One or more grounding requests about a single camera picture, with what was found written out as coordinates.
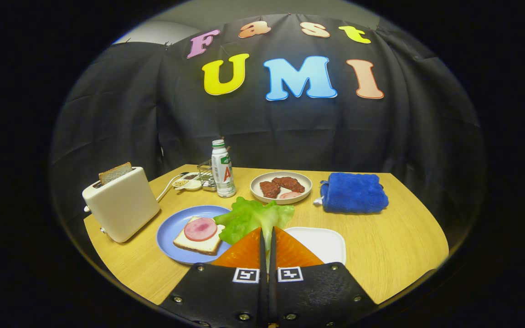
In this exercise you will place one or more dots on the blue folded towel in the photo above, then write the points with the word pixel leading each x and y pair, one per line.
pixel 353 193

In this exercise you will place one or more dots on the black backdrop cloth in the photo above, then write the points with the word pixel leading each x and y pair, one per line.
pixel 267 127

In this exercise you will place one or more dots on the white toaster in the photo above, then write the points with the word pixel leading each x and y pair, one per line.
pixel 123 209

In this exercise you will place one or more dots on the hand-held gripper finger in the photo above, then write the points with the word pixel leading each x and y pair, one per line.
pixel 263 255
pixel 273 255

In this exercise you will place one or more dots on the white bread slice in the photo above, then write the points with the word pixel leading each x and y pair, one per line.
pixel 196 246

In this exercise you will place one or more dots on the beige round plate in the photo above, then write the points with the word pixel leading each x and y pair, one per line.
pixel 306 182

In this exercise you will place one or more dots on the blue round plate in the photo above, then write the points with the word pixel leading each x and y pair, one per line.
pixel 171 230

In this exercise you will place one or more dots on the pink ham slice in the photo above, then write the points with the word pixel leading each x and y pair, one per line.
pixel 290 195
pixel 200 229

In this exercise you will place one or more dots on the green lettuce leaf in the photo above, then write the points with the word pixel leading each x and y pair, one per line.
pixel 249 218

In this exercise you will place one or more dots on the brown meat piece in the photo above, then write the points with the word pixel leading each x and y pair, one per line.
pixel 269 189
pixel 290 183

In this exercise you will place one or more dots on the white seasoning dish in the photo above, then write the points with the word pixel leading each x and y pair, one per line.
pixel 192 183

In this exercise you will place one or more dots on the white square plate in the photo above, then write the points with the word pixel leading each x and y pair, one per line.
pixel 321 243

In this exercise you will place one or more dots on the white bottle green cap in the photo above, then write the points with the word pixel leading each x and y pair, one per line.
pixel 222 175

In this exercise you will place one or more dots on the toasted bread slice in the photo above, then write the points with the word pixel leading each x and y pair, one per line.
pixel 115 173

